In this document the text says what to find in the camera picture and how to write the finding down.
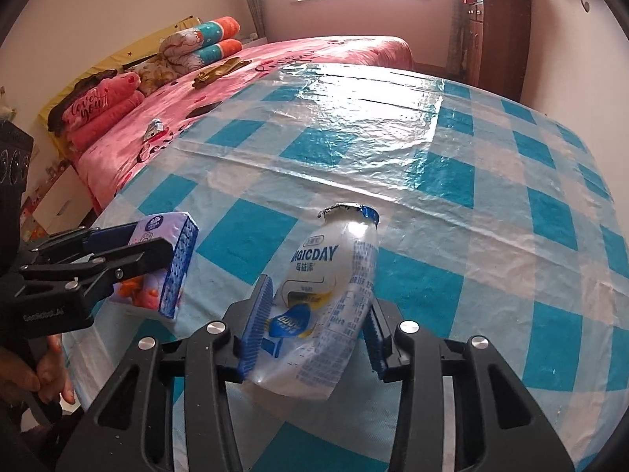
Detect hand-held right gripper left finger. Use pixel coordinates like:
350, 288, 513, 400
56, 275, 276, 472

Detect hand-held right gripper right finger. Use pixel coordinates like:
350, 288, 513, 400
364, 300, 576, 472

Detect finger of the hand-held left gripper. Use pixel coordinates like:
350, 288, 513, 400
28, 221, 144, 265
18, 237, 175, 302

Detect white milk pouch blue print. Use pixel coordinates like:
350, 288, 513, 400
246, 201, 381, 401

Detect person's left hand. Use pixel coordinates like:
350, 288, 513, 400
0, 337, 77, 406

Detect white bedside cabinet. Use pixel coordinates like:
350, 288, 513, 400
32, 170, 94, 234

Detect pink folded blankets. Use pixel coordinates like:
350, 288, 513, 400
64, 91, 147, 158

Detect person's dark clothing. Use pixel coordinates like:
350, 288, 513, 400
0, 398, 84, 472

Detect pink script pillow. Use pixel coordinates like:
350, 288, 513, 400
61, 71, 143, 126

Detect black phone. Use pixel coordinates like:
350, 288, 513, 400
187, 101, 222, 119

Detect floral pillow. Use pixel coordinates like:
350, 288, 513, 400
130, 56, 185, 95

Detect blue checked tablecloth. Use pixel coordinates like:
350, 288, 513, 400
64, 61, 629, 472

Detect brown cloth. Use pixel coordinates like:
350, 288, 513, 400
191, 58, 252, 90

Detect bed with pink sheet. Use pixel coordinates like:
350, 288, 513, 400
64, 34, 416, 207

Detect grey curtain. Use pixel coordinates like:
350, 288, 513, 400
236, 0, 269, 40

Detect wooden wardrobe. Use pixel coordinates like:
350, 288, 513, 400
462, 0, 534, 101

